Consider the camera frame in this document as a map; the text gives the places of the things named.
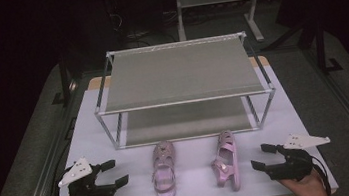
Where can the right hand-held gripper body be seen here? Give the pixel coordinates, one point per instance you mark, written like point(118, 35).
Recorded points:
point(296, 160)

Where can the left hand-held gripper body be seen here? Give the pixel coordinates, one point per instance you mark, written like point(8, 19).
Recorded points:
point(82, 186)

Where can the pink sandal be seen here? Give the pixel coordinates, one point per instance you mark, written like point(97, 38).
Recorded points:
point(226, 161)
point(164, 170)

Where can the grey two-tier shoe rack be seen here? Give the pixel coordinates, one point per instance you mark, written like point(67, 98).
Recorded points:
point(182, 88)

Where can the person's right hand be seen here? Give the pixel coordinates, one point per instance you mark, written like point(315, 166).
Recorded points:
point(302, 184)

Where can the black floor stand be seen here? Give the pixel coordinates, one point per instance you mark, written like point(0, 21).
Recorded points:
point(323, 51)
point(64, 78)

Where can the metal frame stand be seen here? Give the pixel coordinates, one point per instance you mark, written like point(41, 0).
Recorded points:
point(219, 1)

